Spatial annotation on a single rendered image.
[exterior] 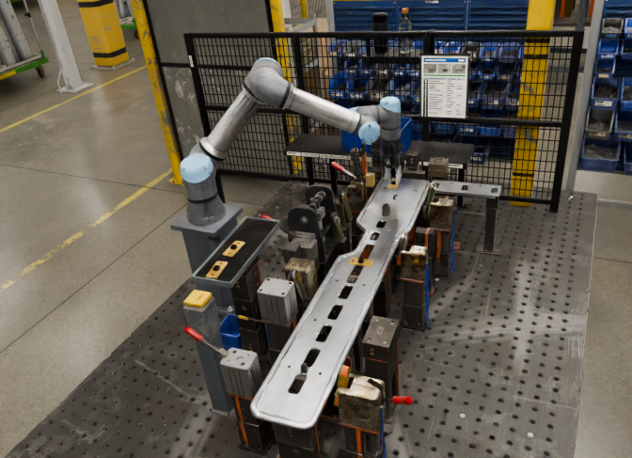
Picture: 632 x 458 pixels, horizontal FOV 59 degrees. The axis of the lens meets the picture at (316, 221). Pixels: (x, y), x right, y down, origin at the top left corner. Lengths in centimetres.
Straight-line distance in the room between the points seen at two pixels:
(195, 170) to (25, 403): 178
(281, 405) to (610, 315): 232
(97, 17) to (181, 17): 496
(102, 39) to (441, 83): 730
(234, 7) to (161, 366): 272
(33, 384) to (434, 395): 226
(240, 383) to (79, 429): 68
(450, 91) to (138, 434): 191
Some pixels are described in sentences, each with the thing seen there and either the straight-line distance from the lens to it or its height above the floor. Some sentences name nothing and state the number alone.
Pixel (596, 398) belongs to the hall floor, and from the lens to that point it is 302.
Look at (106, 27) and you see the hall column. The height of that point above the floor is 60.
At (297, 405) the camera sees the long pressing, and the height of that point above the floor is 100.
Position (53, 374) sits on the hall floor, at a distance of 348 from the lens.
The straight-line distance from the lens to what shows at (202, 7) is 435.
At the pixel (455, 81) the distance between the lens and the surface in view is 270.
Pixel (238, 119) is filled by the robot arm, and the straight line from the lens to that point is 213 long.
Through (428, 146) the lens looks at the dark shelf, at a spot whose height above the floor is 103.
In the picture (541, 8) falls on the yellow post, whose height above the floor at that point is 163.
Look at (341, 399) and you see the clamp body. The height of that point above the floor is 104.
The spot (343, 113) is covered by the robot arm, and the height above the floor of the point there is 146.
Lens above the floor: 215
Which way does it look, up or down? 31 degrees down
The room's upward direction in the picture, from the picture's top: 6 degrees counter-clockwise
